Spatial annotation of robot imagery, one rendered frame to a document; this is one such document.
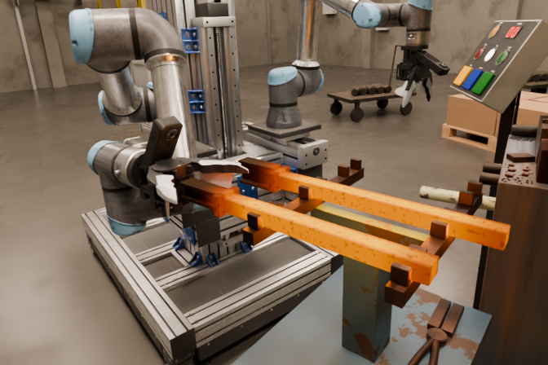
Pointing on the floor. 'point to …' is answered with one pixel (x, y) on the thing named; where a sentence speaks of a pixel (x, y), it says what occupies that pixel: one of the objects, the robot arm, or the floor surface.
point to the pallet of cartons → (488, 117)
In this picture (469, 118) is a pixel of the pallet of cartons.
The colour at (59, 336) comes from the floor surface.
